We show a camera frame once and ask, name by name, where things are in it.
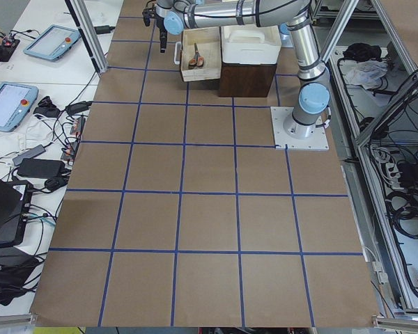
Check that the aluminium frame post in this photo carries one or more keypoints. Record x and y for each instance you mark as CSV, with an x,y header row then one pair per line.
x,y
83,22

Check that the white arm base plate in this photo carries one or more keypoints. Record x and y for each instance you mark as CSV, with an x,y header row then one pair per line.
x,y
289,135

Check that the near blue teach pendant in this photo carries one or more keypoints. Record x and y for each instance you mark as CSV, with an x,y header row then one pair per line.
x,y
16,100

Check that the dark brown wooden cabinet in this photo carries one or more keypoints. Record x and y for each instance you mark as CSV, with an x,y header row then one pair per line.
x,y
247,80

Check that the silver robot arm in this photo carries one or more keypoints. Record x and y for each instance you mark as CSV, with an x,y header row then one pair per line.
x,y
173,17

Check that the orange grey scissors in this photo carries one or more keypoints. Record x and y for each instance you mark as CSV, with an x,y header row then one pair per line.
x,y
197,61

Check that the white crumpled cloth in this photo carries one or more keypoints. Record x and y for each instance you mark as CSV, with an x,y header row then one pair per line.
x,y
366,74

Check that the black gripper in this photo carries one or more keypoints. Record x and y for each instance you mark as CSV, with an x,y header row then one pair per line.
x,y
161,31

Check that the black power adapter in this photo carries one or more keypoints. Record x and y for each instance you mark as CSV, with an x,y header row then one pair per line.
x,y
40,168

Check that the white foam box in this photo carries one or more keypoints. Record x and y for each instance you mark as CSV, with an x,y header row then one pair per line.
x,y
250,45

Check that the black laptop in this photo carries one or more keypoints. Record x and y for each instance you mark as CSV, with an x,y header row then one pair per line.
x,y
15,199

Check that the blue teach pendant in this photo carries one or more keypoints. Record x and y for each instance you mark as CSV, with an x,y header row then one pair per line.
x,y
16,100
53,43

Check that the far blue teach pendant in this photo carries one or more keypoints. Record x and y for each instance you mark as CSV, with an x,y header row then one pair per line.
x,y
53,43

